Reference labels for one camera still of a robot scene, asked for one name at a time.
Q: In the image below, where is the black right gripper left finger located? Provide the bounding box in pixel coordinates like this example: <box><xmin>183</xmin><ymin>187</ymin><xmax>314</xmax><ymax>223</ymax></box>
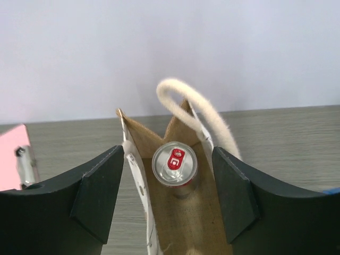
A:
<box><xmin>1</xmin><ymin>146</ymin><xmax>124</xmax><ymax>255</ymax></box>

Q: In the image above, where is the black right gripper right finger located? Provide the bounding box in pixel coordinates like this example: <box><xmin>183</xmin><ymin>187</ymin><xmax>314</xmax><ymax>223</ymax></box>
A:
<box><xmin>212</xmin><ymin>147</ymin><xmax>339</xmax><ymax>254</ymax></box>

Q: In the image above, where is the Pocari Sweat plastic bottle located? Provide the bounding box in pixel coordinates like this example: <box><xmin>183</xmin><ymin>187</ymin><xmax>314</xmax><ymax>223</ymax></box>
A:
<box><xmin>323</xmin><ymin>187</ymin><xmax>340</xmax><ymax>194</ymax></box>

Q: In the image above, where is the burlap canvas tote bag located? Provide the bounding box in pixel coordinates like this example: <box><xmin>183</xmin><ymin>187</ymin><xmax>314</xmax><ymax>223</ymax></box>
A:
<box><xmin>116</xmin><ymin>78</ymin><xmax>241</xmax><ymax>254</ymax></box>

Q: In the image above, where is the pink clipboard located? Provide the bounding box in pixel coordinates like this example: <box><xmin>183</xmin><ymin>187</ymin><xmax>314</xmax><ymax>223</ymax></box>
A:
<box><xmin>1</xmin><ymin>124</ymin><xmax>40</xmax><ymax>191</ymax></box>

